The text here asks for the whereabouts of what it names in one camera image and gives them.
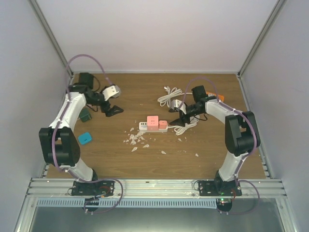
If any pink charger plug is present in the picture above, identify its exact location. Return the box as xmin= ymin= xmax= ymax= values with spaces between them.
xmin=158 ymin=120 xmax=168 ymax=130

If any green dragon cube plug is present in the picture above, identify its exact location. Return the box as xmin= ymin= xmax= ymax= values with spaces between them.
xmin=79 ymin=108 xmax=92 ymax=122

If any pink cube socket adapter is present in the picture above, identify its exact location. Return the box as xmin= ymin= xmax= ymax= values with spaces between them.
xmin=146 ymin=116 xmax=159 ymax=130

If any orange power strip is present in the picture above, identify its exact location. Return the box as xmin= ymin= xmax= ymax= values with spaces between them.
xmin=206 ymin=91 xmax=225 ymax=102

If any white pink power strip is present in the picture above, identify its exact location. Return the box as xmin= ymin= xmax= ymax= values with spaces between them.
xmin=139 ymin=122 xmax=168 ymax=133

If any blue cube plug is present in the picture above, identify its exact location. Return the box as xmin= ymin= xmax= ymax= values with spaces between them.
xmin=78 ymin=132 xmax=92 ymax=145

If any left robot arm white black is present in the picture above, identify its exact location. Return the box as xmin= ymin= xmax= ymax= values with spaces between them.
xmin=39 ymin=72 xmax=123 ymax=195

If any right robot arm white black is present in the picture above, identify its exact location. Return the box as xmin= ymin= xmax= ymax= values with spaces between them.
xmin=167 ymin=86 xmax=260 ymax=196

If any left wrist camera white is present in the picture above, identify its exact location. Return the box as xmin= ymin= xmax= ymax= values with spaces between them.
xmin=101 ymin=85 xmax=121 ymax=101

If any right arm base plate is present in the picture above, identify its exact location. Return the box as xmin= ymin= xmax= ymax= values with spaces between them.
xmin=197 ymin=180 xmax=242 ymax=197

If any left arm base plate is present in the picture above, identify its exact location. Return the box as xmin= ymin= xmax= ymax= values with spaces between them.
xmin=68 ymin=180 xmax=115 ymax=197

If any aluminium front rail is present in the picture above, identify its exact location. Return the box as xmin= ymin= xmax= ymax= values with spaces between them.
xmin=27 ymin=178 xmax=287 ymax=199

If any grey slotted cable duct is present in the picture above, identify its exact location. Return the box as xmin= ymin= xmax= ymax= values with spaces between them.
xmin=37 ymin=198 xmax=217 ymax=209

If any left aluminium frame post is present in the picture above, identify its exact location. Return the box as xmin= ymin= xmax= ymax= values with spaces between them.
xmin=28 ymin=0 xmax=73 ymax=78

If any aluminium frame post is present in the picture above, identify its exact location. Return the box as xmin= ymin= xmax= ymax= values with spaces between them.
xmin=237 ymin=0 xmax=286 ymax=79
xmin=28 ymin=0 xmax=73 ymax=78

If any right aluminium frame post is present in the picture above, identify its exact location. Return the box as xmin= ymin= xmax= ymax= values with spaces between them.
xmin=237 ymin=0 xmax=286 ymax=79

